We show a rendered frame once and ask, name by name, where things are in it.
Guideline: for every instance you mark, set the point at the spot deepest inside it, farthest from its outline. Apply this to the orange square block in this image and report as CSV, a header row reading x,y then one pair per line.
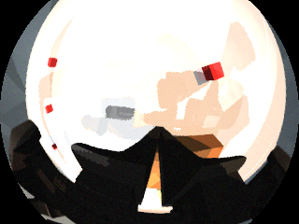
x,y
205,146

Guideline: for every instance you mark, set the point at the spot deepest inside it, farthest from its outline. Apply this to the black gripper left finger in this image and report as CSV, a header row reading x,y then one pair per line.
x,y
131,166

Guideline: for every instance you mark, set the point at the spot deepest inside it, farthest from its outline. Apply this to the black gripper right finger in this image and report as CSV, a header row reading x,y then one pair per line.
x,y
180,168

